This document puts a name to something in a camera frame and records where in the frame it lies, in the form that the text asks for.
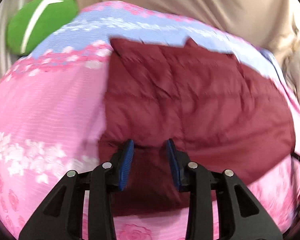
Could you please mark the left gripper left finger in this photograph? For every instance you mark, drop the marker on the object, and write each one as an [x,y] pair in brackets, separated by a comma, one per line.
[60,214]

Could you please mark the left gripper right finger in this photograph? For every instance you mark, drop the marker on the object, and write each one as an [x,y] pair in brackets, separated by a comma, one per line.
[240,214]

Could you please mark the maroon quilted puffer jacket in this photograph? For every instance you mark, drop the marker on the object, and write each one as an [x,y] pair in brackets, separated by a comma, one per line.
[222,113]

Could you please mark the pink blue floral bedsheet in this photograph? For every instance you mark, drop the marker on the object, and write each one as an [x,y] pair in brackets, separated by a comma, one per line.
[52,114]

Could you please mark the floral cream curtain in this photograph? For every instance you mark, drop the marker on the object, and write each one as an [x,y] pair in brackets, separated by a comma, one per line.
[291,66]

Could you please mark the green plush pillow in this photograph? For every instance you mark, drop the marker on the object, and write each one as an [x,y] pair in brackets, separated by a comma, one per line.
[35,21]

